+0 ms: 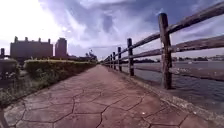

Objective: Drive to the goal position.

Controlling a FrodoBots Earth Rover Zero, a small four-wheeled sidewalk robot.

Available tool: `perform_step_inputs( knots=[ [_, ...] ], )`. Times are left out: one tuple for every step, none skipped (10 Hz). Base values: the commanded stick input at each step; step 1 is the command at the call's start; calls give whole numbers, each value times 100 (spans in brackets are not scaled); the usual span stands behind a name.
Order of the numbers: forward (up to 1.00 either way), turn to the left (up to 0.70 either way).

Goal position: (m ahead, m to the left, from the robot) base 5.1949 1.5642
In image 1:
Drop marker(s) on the red stone-pattern paved path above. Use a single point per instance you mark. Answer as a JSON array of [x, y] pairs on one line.
[[96, 96]]

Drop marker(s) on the wooden post-and-rail fence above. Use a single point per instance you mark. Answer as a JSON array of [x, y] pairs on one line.
[[165, 50]]

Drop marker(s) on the tall brown tower building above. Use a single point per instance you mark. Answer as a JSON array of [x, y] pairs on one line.
[[61, 47]]

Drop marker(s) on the distant tree line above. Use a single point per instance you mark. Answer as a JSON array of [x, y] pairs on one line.
[[186, 59]]

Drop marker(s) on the wide brown building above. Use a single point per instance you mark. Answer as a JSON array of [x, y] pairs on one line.
[[30, 49]]

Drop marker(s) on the grey stone kerb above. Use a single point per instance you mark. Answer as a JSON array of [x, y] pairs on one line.
[[173, 100]]

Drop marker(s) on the grey water surface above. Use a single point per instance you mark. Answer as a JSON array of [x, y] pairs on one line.
[[200, 83]]

